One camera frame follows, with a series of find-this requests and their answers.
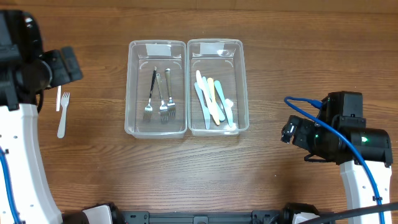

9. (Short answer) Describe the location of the white plastic fork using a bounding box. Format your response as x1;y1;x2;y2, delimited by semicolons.
56;85;62;112
57;92;70;139

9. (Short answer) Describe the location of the yellow plastic knife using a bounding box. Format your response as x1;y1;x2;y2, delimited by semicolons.
207;78;220;126

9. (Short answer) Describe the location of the light blue plastic knife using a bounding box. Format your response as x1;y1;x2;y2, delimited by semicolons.
194;82;210;129

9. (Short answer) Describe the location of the pale blue plastic knife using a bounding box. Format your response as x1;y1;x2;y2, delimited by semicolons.
214;80;233;128

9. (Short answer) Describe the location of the white plastic utensil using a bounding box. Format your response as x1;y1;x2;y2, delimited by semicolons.
196;70;215;115

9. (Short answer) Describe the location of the black handled metal fork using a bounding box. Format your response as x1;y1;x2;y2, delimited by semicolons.
143;67;157;121

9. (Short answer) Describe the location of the metal utensil handle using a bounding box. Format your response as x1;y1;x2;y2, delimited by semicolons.
155;73;169;123

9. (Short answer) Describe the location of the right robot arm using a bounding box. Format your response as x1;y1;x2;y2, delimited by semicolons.
281;116;397;223

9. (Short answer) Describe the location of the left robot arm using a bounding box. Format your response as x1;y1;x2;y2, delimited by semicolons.
1;45;113;223

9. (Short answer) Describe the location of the right clear plastic container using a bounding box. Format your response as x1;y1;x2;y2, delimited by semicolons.
187;39;249;136

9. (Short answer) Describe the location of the clear plastic container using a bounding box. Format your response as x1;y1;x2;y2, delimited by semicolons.
124;40;187;139
187;39;249;136

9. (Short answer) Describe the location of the left clear plastic container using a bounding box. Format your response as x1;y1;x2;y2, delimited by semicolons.
124;40;187;139

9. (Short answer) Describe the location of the right blue cable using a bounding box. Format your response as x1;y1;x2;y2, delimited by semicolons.
283;96;386;224

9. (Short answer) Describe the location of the blue cable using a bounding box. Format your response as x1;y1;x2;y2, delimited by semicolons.
0;147;22;224
283;96;386;224

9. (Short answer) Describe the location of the black cable bottom right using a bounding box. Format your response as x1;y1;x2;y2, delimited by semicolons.
298;202;398;224

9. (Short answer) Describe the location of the left blue cable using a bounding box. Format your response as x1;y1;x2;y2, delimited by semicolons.
0;147;22;224

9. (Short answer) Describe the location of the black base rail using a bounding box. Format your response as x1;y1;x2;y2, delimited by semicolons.
62;202;318;224

